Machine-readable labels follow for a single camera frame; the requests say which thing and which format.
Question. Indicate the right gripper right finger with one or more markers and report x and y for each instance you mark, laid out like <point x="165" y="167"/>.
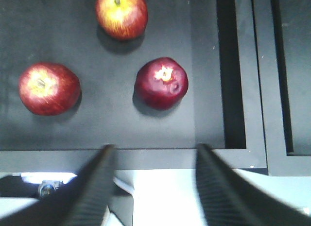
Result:
<point x="229" y="200"/>

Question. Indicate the red yellow apple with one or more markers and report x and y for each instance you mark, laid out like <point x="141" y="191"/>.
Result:
<point x="122" y="19"/>

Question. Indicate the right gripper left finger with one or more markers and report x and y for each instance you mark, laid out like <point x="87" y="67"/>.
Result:
<point x="81" y="202"/>

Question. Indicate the red striped apple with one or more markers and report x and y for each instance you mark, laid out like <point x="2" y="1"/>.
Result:
<point x="49" y="89"/>

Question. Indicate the dark red apple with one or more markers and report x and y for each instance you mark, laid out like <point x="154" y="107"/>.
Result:
<point x="161" y="83"/>

